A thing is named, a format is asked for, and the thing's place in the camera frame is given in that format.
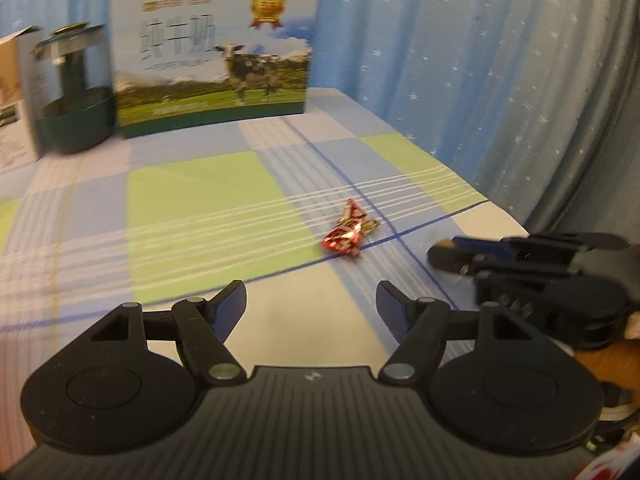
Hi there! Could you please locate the checked bed sheet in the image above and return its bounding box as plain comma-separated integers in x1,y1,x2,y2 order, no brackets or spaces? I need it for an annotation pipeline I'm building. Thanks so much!
0,87,531,466

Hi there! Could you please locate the blue star curtain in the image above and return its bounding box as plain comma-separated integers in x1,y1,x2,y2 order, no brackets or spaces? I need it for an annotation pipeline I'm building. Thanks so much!
0,0,640,241

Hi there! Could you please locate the white printed cardboard box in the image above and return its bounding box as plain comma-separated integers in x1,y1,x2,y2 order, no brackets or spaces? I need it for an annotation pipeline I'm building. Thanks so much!
0,26,43,173

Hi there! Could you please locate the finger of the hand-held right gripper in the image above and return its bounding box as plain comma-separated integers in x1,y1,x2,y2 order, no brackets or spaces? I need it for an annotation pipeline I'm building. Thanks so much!
451,236,516,262
426,242,483,277

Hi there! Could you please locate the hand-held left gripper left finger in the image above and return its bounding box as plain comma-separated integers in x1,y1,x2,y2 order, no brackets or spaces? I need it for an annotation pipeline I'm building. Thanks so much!
90,280,248,386

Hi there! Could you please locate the shiny red candy wrapper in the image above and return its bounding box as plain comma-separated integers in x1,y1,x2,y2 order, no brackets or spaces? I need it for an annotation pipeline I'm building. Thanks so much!
321,198,381,258

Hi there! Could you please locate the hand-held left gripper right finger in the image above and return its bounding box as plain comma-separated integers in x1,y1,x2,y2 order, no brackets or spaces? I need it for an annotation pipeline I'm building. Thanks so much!
376,281,533,386

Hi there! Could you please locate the cow print milk carton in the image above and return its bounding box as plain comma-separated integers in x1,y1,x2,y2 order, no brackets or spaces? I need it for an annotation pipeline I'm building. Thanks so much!
109,0,321,140

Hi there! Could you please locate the dark green appliance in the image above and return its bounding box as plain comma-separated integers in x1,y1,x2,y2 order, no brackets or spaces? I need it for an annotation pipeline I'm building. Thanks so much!
32,21,117,155

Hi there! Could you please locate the red white printed cloth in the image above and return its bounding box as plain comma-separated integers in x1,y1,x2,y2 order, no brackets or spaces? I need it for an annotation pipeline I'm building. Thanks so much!
575,437,640,480

